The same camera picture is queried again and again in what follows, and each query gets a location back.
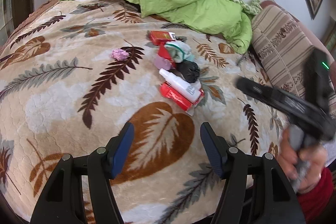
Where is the red torn snack box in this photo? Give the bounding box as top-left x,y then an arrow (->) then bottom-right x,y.
159,82 -> 205,116

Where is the teal cartoon tissue pack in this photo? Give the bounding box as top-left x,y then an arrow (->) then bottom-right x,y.
164,40 -> 194,63

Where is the red cigarette pack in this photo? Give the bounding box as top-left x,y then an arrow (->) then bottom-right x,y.
149,31 -> 175,46

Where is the red right sleeve forearm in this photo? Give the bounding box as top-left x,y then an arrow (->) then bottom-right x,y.
297,168 -> 335,223

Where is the right hand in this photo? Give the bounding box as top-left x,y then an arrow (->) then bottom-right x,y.
277,125 -> 327,193

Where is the white plastic bottle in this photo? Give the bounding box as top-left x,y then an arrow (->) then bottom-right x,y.
159,68 -> 201,103

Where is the striped beige pillow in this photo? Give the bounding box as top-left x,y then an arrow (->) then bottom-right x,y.
251,4 -> 336,119

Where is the black plastic bag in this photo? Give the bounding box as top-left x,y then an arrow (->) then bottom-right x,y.
176,60 -> 200,83

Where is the leaf pattern bed blanket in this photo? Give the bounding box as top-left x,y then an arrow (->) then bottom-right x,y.
1,0 -> 287,223

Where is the pink crumpled paper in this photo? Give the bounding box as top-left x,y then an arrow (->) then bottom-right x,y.
110,48 -> 129,61

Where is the pink small packet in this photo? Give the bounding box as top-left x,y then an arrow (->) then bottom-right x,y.
154,55 -> 174,71

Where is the red small wrapper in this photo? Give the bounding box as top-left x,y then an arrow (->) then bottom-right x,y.
158,43 -> 176,69

